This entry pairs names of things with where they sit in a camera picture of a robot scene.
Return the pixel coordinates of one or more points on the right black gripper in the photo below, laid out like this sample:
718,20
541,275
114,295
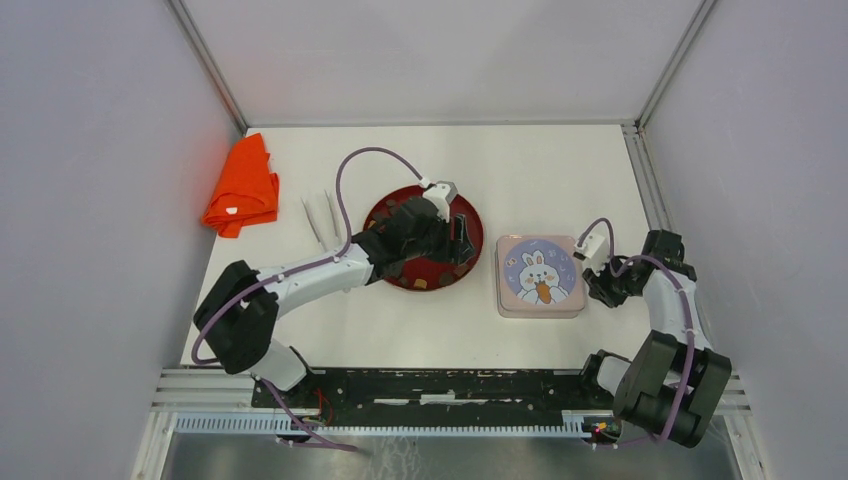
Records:
598,288

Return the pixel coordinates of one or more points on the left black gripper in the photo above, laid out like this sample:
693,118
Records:
463,248

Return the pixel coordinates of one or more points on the red round plate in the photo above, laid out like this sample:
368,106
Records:
424,268

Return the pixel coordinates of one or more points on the pink tin box with dividers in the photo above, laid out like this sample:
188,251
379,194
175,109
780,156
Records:
539,313

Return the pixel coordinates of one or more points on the silver tin lid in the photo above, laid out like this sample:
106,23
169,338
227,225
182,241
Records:
538,270

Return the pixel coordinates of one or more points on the silver serving tongs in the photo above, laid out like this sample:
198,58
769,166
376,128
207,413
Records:
322,216

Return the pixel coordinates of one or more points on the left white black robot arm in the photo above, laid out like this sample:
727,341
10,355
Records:
237,318

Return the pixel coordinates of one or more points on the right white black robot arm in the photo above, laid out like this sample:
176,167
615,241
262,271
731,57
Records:
673,386

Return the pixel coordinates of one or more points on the brown chocolate piece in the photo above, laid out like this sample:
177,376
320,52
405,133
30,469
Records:
461,270

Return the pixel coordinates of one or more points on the dark round chocolate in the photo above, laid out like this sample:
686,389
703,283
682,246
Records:
446,279

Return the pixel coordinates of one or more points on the orange folded cloth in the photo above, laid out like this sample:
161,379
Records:
247,191

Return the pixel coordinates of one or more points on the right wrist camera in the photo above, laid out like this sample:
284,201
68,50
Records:
594,252

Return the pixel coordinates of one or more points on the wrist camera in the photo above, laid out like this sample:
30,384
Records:
441,194
594,252

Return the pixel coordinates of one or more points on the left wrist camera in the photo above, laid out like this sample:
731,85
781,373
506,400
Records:
441,194

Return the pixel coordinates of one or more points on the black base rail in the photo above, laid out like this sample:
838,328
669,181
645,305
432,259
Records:
348,397

